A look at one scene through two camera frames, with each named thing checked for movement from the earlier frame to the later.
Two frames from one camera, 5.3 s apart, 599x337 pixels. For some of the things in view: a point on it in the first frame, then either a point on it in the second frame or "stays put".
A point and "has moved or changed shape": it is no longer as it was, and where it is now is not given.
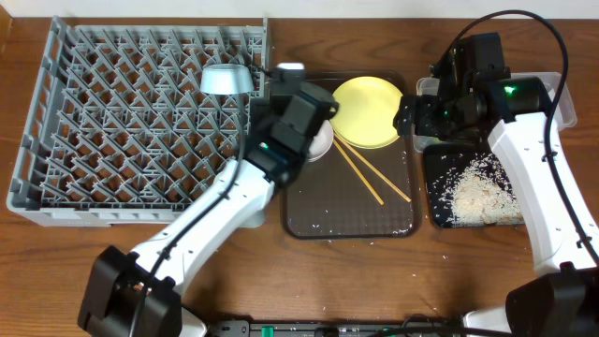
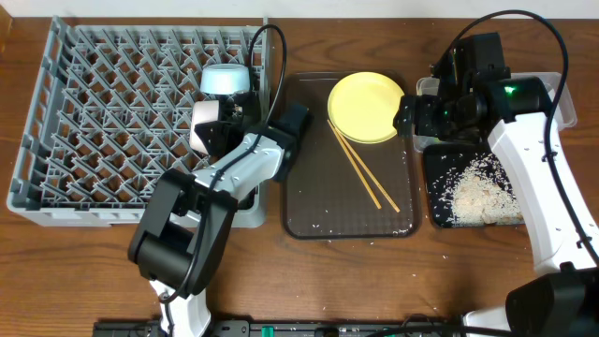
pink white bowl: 321,142 → 202,111
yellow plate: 367,107 stays put
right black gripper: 425,125 stays put
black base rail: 242,328 stays put
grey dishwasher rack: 119,127 stays put
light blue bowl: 226,79 stays put
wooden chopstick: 372,168 has moved or changed shape
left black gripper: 270,89 → 244,103
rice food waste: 475,192 stays put
